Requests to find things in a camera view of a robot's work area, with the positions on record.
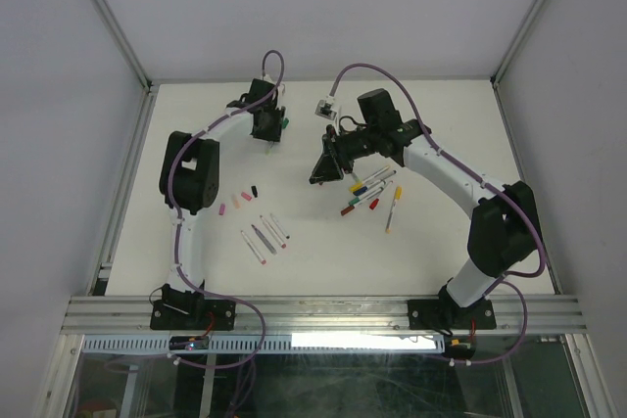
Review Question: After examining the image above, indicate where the aluminium frame post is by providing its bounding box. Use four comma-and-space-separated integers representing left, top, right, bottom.
90, 0, 153, 92
490, 0, 549, 89

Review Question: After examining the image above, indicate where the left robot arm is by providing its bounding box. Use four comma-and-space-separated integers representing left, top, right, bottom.
150, 77, 285, 334

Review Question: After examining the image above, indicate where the right aluminium frame post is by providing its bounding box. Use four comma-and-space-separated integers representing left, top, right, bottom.
490, 0, 549, 89

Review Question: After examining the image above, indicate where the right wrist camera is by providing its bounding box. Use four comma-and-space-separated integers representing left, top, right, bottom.
314, 95, 341, 123

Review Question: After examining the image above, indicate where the green cap rainbow marker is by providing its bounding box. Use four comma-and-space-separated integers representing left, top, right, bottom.
265, 117, 290, 155

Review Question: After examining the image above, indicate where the left aluminium frame post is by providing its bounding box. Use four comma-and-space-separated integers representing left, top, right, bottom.
90, 0, 153, 92

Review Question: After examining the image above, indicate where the blue cap marker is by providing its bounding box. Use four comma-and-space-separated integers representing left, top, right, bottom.
353, 170, 397, 197

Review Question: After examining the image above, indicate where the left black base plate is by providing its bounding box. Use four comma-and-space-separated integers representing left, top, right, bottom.
150, 298, 236, 332

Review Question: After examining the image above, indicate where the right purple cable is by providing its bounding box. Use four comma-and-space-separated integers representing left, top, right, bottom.
328, 63, 546, 368

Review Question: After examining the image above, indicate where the aluminium mounting rail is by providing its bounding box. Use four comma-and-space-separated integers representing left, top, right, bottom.
61, 294, 588, 336

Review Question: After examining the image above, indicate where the grey slotted cable duct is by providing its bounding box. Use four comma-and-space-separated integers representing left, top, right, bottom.
82, 332, 445, 355

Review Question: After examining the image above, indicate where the magenta cap acrylic marker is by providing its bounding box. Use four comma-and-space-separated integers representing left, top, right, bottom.
240, 230, 266, 265

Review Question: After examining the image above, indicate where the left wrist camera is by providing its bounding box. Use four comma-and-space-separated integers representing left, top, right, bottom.
264, 74, 286, 101

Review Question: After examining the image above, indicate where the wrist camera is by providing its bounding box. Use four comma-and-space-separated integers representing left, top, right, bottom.
264, 74, 286, 101
314, 95, 341, 123

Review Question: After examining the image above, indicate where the translucent grey highlighter pen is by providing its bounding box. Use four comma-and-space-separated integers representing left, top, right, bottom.
251, 224, 277, 255

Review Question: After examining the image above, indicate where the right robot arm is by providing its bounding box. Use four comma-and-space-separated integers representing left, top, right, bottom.
309, 89, 542, 327

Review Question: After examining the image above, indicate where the yellow cap long marker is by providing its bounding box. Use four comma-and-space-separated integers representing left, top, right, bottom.
385, 186, 403, 234

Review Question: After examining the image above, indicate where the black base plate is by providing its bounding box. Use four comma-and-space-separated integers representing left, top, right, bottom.
150, 298, 236, 332
407, 299, 497, 335

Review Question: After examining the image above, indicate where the pink cap acrylic marker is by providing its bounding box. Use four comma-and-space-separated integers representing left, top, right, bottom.
260, 215, 286, 249

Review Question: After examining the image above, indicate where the black cap whiteboard marker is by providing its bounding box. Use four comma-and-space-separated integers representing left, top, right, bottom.
270, 212, 290, 240

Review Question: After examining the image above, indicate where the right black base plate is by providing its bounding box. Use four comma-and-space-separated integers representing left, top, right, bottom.
407, 299, 497, 335

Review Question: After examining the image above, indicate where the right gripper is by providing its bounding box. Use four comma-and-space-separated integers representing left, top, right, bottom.
309, 124, 379, 185

